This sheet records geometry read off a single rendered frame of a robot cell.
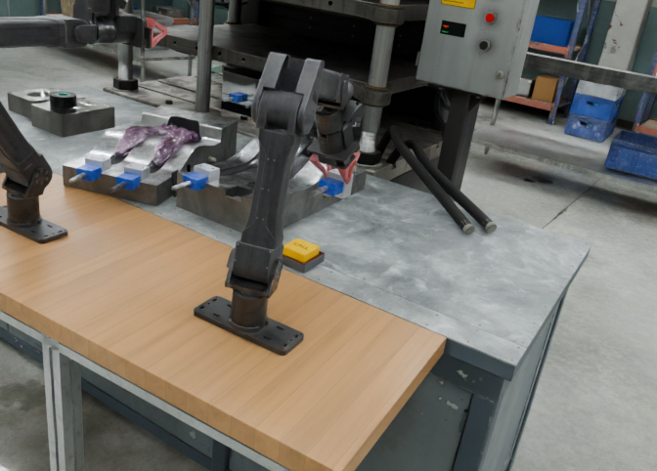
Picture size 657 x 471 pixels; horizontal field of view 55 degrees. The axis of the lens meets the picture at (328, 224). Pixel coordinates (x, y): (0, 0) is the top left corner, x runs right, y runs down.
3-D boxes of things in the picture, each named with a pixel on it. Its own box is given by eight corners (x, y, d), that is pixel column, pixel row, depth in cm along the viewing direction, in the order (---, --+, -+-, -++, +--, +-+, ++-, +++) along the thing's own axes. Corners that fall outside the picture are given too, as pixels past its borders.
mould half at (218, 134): (156, 206, 154) (156, 163, 150) (63, 185, 159) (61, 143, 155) (236, 153, 199) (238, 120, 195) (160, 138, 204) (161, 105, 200)
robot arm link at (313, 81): (313, 67, 130) (261, 47, 100) (354, 75, 128) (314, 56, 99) (302, 127, 132) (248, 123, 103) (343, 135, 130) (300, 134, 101)
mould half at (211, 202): (259, 239, 144) (264, 185, 139) (175, 206, 156) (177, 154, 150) (364, 189, 184) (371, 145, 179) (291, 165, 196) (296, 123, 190)
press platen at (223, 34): (383, 148, 202) (392, 92, 195) (107, 67, 259) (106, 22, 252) (472, 112, 269) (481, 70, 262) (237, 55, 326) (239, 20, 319)
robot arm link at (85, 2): (92, -20, 138) (45, -22, 128) (120, -15, 135) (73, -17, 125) (92, 34, 143) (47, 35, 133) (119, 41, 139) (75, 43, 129)
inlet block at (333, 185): (321, 207, 137) (324, 184, 135) (301, 201, 139) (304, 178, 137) (350, 195, 147) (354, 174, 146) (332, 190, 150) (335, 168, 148)
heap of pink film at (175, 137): (167, 167, 163) (168, 139, 160) (106, 154, 166) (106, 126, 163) (209, 144, 186) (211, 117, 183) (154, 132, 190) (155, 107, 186)
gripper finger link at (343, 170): (337, 167, 148) (332, 136, 141) (364, 176, 145) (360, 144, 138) (322, 186, 144) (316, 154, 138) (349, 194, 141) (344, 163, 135)
